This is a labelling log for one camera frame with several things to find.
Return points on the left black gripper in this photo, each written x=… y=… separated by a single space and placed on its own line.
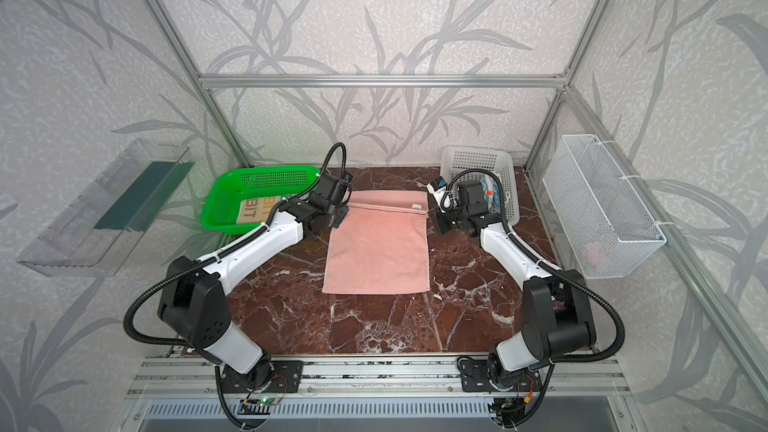
x=335 y=213

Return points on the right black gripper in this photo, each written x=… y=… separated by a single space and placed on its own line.
x=445 y=219

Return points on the pink towel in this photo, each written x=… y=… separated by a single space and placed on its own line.
x=381 y=247

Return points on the cream lettered towel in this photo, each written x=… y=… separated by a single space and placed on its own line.
x=256 y=210

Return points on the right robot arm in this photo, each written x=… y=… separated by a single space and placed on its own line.
x=556 y=315

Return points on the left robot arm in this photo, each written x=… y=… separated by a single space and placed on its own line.
x=195 y=306

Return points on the teal patterned towel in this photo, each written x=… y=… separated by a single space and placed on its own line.
x=492 y=194

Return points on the white plastic basket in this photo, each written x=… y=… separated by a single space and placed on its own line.
x=456 y=159

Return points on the green plastic basket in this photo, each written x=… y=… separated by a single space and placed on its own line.
x=222 y=204

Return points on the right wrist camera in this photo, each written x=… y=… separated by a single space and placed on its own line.
x=439 y=190

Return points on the pink object in wire basket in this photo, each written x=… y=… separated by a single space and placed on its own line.
x=595 y=255

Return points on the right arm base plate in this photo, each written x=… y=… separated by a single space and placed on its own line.
x=486 y=374

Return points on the white wire mesh basket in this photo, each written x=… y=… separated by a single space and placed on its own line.
x=596 y=202

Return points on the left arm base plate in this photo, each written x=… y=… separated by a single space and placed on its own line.
x=279 y=376

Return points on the aluminium front rail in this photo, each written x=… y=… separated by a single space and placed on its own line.
x=367 y=376

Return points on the clear acrylic wall shelf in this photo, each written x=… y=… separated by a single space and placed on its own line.
x=95 y=235

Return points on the aluminium cage frame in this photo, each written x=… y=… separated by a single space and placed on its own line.
x=740 y=341

